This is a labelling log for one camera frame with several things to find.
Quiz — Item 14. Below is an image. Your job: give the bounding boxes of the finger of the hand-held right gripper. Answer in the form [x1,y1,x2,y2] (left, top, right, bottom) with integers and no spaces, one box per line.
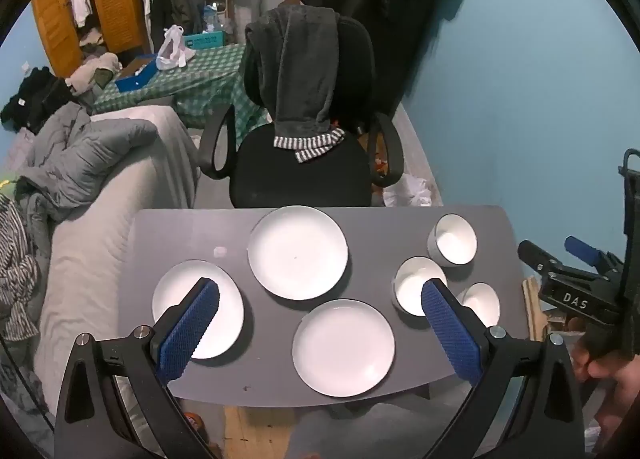
[564,235,625,271]
[517,239,599,284]

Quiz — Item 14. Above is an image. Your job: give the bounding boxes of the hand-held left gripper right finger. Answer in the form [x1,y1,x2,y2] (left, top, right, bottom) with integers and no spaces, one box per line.
[421,278,586,459]

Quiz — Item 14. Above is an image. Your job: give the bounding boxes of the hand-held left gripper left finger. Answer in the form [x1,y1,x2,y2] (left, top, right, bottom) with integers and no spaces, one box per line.
[54,277,221,459]

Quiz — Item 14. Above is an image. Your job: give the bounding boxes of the small white bowl dark rim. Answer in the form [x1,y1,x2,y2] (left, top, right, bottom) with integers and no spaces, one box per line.
[456,282,501,327]

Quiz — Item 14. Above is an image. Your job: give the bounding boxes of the white round plate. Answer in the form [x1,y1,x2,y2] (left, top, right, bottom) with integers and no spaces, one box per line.
[292,299,396,397]
[247,205,349,301]
[151,260,245,360]

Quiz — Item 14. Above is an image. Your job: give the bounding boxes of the medium white bowl dark rim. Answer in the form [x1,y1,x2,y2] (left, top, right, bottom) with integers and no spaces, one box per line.
[393,256,448,316]

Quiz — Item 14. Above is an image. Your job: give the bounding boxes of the large white bowl dark rim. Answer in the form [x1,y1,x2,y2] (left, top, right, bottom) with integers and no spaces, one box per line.
[427,214,478,267]

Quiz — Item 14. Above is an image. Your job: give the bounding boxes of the person's right hand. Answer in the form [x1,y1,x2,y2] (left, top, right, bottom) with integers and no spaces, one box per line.
[570,341,640,445]

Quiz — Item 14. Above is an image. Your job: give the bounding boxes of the light wooden board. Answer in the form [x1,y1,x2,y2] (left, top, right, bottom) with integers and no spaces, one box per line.
[522,276,551,340]

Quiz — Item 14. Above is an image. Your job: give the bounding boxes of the person's grey trousers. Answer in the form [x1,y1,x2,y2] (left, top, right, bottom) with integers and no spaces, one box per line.
[290,401,451,459]

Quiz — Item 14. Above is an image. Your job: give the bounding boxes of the white knotted floor bag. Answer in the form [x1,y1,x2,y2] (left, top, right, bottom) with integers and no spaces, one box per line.
[382,174,433,207]

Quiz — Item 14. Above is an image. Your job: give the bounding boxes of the orange snack package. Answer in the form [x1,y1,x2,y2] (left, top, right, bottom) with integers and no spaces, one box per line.
[370,131,393,177]

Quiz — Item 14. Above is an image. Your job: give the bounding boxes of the black office chair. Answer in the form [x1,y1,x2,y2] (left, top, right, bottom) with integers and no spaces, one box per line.
[198,16,405,210]

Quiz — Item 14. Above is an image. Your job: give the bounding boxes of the striped grey white cloth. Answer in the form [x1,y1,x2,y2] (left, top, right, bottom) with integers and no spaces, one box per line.
[0,194,41,340]

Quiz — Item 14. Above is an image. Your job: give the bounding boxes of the grey puffy duvet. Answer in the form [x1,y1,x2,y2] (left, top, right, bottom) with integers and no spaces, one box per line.
[15,104,158,220]

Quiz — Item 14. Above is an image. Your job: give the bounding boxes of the green checked tablecloth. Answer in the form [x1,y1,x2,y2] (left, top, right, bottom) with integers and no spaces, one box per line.
[92,44,271,140]

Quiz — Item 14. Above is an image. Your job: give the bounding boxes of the open blue box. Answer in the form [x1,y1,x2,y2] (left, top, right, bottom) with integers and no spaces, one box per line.
[116,55,160,92]

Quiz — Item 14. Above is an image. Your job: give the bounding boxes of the beige clothes pile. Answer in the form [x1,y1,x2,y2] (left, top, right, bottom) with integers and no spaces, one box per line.
[65,53,123,92]

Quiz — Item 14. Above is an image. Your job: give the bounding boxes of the dark grey garment striped cuffs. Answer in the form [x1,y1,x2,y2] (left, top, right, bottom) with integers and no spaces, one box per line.
[245,5,347,164]

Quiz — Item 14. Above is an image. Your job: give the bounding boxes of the white plastic bag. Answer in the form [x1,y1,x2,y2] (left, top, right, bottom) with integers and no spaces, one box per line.
[156,25,197,70]

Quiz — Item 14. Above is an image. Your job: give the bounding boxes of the black hanging coat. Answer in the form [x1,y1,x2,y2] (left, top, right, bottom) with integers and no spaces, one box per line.
[300,0,460,114]

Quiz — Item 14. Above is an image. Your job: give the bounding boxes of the black clothes pile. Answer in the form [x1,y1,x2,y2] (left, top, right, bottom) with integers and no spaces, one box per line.
[0,66,76,132]

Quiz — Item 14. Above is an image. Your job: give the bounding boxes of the blue crate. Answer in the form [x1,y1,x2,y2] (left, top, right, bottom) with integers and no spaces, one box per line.
[184,31,227,50]

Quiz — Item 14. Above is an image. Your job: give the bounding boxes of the clear water bottle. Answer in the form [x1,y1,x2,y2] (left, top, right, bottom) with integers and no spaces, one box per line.
[202,4,223,32]

